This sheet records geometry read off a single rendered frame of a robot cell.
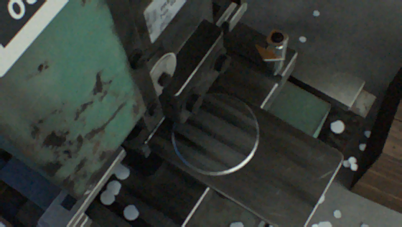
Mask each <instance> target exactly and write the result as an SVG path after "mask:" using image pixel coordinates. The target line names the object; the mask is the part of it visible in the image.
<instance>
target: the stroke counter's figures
mask: <svg viewBox="0 0 402 227"><path fill-rule="evenodd" d="M35 1H36V0H27V2H28V3H34V2H35ZM14 2H16V3H18V4H19V6H20V8H21V12H20V14H19V15H16V14H15V13H14V11H13V9H12V7H11V6H12V4H13V3H14ZM8 8H9V12H10V13H11V15H12V16H13V17H14V18H17V19H18V18H20V17H22V16H23V13H24V4H23V3H22V2H21V1H20V0H11V1H10V2H9V5H8Z"/></svg>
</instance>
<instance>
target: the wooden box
mask: <svg viewBox="0 0 402 227"><path fill-rule="evenodd" d="M351 185H352V186H351V187H350V190H349V191H350V192H351V193H354V194H357V195H359V196H361V197H364V198H366V199H368V200H370V201H373V202H375V203H377V204H379V205H383V206H385V207H386V208H389V209H392V210H394V211H396V212H398V213H401V214H402V67H401V68H400V69H399V71H398V72H397V74H396V76H395V78H394V79H393V80H392V81H391V84H390V85H389V86H388V89H387V91H386V92H385V95H384V97H383V102H382V104H381V105H380V108H379V112H378V115H377V116H376V118H375V123H374V125H373V127H372V129H371V133H370V136H369V137H368V140H367V144H366V146H365V149H364V150H363V155H362V157H361V159H360V162H359V164H358V167H357V170H356V172H355V175H354V177H353V180H352V183H351Z"/></svg>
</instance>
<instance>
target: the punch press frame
mask: <svg viewBox="0 0 402 227"><path fill-rule="evenodd" d="M331 105H332V104H330V103H327V102H325V101H324V100H322V99H321V98H318V97H316V96H315V95H313V94H311V93H308V92H306V91H305V90H304V89H302V88H299V87H297V86H296V85H294V84H293V83H290V82H288V81H286V82H285V84H284V85H283V86H282V88H281V90H280V91H279V93H278V95H277V97H275V99H274V100H273V102H272V104H271V105H270V106H269V107H268V112H271V113H272V114H273V115H275V116H278V117H279V118H281V119H283V120H284V121H286V122H289V123H290V124H292V125H293V126H295V127H297V128H299V129H301V130H302V131H304V132H306V133H308V134H310V135H311V136H313V137H315V138H316V137H317V136H318V134H319V131H320V129H321V127H322V125H323V123H324V120H325V118H326V117H327V114H328V113H329V109H330V108H331ZM146 110H147V108H146V106H145V103H144V101H143V99H142V95H141V92H140V90H139V87H138V86H137V82H136V79H135V77H134V74H133V71H132V69H131V66H130V64H129V62H128V58H127V56H126V53H125V51H124V49H123V45H122V43H121V40H120V38H119V34H118V32H117V29H116V27H115V24H114V21H113V19H112V16H111V12H110V11H109V8H108V6H107V2H106V0H69V1H67V3H66V4H65V5H64V6H63V7H62V8H61V10H59V12H58V13H57V14H56V15H55V16H54V17H53V18H52V20H51V21H50V22H49V23H48V25H47V26H46V27H45V28H44V29H43V30H42V31H41V32H40V33H39V34H38V36H37V37H36V38H34V41H33V42H32V43H30V45H29V46H28V48H26V50H25V51H24V52H23V53H22V54H21V55H20V57H18V58H17V60H16V62H14V63H13V65H12V66H11V67H10V68H9V69H8V70H7V71H6V72H5V73H4V75H3V76H0V158H2V159H3V160H5V161H6V162H8V160H9V159H10V158H11V157H12V155H13V156H15V157H16V158H17V159H20V161H22V162H23V163H25V164H26V165H28V166H29V167H30V168H32V169H33V170H35V171H36V172H37V173H39V174H41V175H42V176H43V177H45V178H46V179H48V180H49V181H51V182H52V183H53V184H56V186H58V187H59V188H60V189H63V190H64V191H65V192H67V193H68V194H70V195H71V196H73V197H74V198H75V199H78V200H80V199H81V198H82V196H83V195H84V194H85V193H86V190H88V188H89V187H90V186H91V185H92V183H93V181H95V178H97V176H99V174H100V172H101V171H102V170H103V168H104V167H105V166H106V164H107V163H108V161H109V160H110V158H111V157H112V156H113V154H114V153H115V152H116V151H117V149H118V148H119V147H120V145H121V144H122V143H123V141H124V139H125V138H126V137H127V136H128V134H129V133H130V132H131V131H132V129H133V128H134V127H135V125H136V124H137V122H138V121H139V119H140V118H141V117H142V115H143V114H144V112H146ZM237 222H241V223H242V224H243V227H263V225H264V224H265V222H264V221H262V220H261V219H259V218H257V217H256V216H253V215H252V214H251V213H249V212H248V211H246V210H244V209H243V208H242V207H239V206H238V205H236V204H235V203H233V202H231V201H229V200H224V199H222V198H220V197H218V195H217V193H216V192H215V191H214V192H213V193H212V196H211V197H210V199H209V200H208V202H207V203H206V205H205V207H203V209H202V211H201V212H200V214H199V215H198V217H197V219H196V220H195V221H194V223H193V225H192V226H191V227H230V226H231V224H232V223H237ZM264 227H272V226H271V225H269V224H267V223H266V224H265V226H264Z"/></svg>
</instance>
